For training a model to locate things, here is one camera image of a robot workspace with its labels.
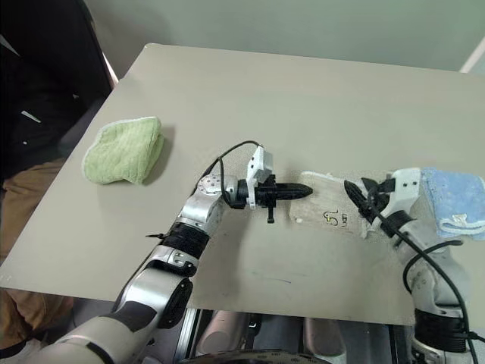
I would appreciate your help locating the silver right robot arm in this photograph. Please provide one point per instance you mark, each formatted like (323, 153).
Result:
(432, 273)

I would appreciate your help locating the green folded towel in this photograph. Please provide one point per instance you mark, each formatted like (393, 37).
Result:
(123, 151)

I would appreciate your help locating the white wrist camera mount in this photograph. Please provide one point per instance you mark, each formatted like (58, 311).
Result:
(403, 193)
(259, 167)

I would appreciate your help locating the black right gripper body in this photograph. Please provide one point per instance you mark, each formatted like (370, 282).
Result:
(380, 191)

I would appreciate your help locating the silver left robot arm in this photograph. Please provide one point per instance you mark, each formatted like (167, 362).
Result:
(163, 280)

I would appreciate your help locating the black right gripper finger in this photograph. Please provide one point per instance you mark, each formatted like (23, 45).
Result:
(362, 201)
(360, 185)

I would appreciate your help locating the person in black jacket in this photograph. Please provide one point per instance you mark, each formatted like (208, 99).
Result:
(38, 95)

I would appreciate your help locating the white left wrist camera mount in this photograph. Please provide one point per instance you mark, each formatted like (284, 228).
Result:
(259, 167)

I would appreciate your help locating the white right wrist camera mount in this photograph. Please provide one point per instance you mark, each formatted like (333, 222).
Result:
(403, 193)

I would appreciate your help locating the blue folded towel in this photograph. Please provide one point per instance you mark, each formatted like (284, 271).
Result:
(454, 201)

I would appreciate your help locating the beige fluffy towel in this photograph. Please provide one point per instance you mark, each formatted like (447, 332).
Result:
(333, 199)

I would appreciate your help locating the grey rounded cylinder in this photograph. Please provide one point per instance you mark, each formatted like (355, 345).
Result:
(324, 337)
(223, 333)

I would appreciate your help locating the aluminium frame bar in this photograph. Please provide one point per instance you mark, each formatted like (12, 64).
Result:
(189, 333)

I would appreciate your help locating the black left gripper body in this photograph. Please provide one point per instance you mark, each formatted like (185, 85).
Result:
(265, 193)

